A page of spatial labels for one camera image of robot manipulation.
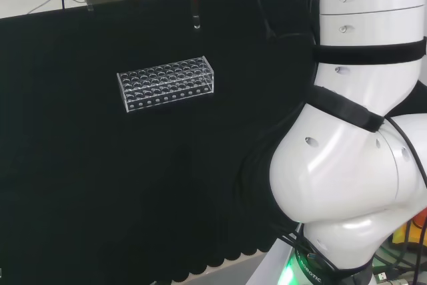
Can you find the clear glass test tube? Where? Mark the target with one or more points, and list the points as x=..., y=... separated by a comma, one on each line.
x=196, y=11

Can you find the yellow stop button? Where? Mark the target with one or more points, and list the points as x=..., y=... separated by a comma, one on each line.
x=412, y=228

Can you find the silver USB plug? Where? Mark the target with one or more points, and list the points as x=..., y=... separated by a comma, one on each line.
x=382, y=276

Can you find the black bench cloth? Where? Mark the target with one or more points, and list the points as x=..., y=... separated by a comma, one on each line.
x=100, y=165

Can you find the clear plastic test tube rack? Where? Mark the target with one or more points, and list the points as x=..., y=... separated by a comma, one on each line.
x=160, y=88

